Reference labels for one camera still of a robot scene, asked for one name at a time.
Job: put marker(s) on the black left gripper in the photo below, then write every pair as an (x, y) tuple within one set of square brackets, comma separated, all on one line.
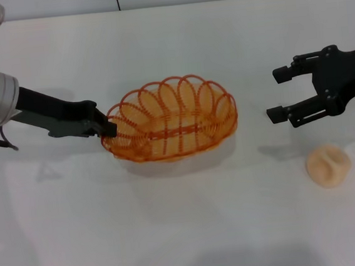
[(56, 118)]

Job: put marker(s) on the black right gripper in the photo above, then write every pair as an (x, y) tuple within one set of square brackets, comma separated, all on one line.
[(342, 76)]

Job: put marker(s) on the pale round steamed bun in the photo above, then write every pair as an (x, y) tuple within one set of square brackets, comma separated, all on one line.
[(328, 167)]

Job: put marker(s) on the orange woven plastic basket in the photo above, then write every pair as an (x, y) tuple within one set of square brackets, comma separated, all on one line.
[(171, 133)]

